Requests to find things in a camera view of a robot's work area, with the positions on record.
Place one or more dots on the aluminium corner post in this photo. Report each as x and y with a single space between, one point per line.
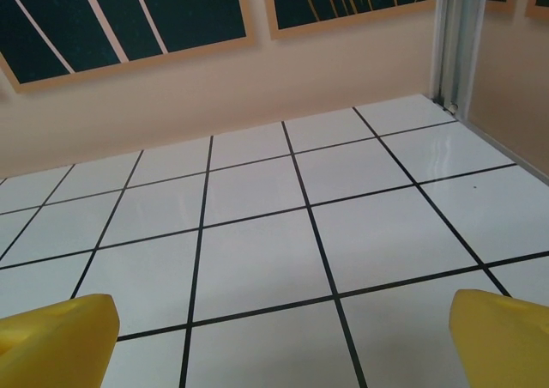
456 40

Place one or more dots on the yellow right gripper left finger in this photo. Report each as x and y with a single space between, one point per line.
56 345

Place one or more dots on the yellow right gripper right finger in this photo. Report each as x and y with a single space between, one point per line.
506 345

